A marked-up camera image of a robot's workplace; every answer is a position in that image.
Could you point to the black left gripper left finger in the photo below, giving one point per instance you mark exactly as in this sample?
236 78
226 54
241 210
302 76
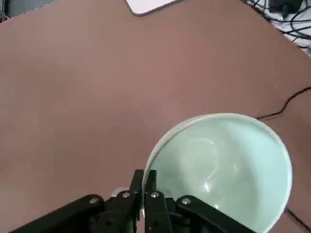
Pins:
116 213

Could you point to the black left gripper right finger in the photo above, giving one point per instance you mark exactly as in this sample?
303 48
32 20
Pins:
158 213

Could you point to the small green bowl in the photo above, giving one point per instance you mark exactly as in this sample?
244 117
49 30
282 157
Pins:
230 165

